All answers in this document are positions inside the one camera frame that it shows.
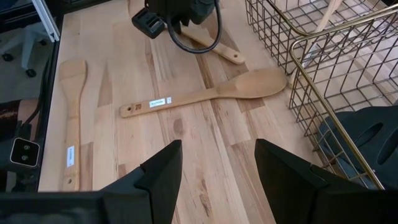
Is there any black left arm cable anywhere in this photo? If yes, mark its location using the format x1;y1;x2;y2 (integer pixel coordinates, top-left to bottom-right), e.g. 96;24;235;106
165;0;223;54

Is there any silver aluminium bar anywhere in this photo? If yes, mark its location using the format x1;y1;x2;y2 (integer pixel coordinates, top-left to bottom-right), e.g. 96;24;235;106
30;0;62;43

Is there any grey office chair base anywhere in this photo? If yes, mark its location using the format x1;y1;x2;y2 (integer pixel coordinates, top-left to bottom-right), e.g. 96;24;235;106
0;23;44;78

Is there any black slotted turner steel handle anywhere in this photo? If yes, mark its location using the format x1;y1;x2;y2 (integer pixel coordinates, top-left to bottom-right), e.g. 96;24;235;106
317;105;398;190

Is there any small black table camera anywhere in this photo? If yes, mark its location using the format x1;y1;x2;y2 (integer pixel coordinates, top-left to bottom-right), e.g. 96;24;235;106
9;136;41;169

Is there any gold wire basket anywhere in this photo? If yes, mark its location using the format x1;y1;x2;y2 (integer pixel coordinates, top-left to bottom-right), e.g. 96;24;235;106
288;4;398;191
244;0;398;77

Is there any black round spatula red-black handle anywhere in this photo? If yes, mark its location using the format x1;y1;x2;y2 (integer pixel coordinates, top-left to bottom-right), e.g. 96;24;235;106
320;139;374;187

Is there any wooden spoon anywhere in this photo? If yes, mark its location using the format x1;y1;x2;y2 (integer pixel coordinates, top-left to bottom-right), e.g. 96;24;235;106
119;67;289;119

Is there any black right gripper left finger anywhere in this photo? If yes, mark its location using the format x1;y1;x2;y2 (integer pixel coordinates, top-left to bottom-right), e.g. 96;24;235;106
99;139;183;224

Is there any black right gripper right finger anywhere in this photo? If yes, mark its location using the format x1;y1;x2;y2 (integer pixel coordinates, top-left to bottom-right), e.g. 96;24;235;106
254;138;398;224

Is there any long wooden slotted spatula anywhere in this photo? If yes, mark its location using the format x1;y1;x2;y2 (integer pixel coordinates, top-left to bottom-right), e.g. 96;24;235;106
178;18;246;66

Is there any wooden spatula with label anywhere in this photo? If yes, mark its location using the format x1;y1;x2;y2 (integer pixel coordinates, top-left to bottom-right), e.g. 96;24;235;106
58;58;88;192

